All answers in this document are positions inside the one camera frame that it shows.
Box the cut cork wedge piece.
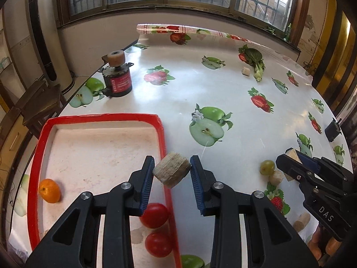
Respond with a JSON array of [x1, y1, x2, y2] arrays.
[[284, 148, 302, 182]]

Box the small cork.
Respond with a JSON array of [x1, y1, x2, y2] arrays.
[[269, 171, 284, 186]]

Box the ridged cork cylinder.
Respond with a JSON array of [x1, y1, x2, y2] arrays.
[[152, 153, 191, 188]]

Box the green grape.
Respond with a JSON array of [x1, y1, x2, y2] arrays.
[[259, 160, 275, 176]]

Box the red tomato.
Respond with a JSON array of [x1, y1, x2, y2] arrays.
[[145, 232, 172, 258], [140, 203, 169, 229]]

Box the small mandarin orange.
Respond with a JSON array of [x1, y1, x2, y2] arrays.
[[38, 178, 61, 203]]

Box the small cork cylinder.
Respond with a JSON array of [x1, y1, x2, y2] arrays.
[[293, 212, 311, 232]]

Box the person's right hand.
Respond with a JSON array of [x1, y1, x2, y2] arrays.
[[307, 224, 342, 266]]

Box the black cylinder device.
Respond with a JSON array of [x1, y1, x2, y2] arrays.
[[324, 119, 341, 142]]

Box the red rimmed white tray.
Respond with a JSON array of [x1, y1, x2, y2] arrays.
[[26, 113, 181, 267]]

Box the red labelled black motor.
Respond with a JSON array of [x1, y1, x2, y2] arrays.
[[102, 62, 134, 97]]

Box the tiny cork by vegetable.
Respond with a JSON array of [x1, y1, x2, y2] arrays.
[[241, 67, 251, 76]]

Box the green leafy vegetable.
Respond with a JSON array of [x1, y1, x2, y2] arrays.
[[238, 44, 265, 82]]

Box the green bottle on windowsill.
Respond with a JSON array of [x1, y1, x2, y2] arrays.
[[283, 23, 292, 42]]

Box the cork on motor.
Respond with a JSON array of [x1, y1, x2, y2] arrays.
[[107, 50, 125, 67]]

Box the wooden stool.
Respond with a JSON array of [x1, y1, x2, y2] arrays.
[[1, 80, 67, 138]]

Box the wooden tv cabinet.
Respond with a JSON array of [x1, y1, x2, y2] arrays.
[[1, 111, 28, 222]]

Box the white tower air conditioner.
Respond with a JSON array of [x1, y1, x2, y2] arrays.
[[25, 0, 74, 94]]

